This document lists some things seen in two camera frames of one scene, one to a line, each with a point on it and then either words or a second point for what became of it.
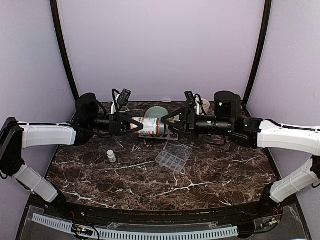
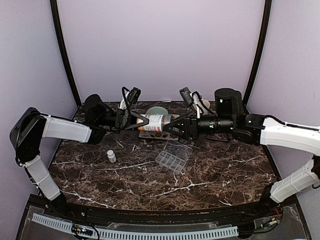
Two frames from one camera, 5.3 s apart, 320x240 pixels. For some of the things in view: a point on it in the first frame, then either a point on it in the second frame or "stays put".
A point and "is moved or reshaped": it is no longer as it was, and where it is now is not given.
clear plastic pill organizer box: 174,155 stays put
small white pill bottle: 111,156 stays put
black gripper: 123,98 → 134,95
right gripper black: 191,127 stays put
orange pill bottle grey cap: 151,126 is moved or reshaped
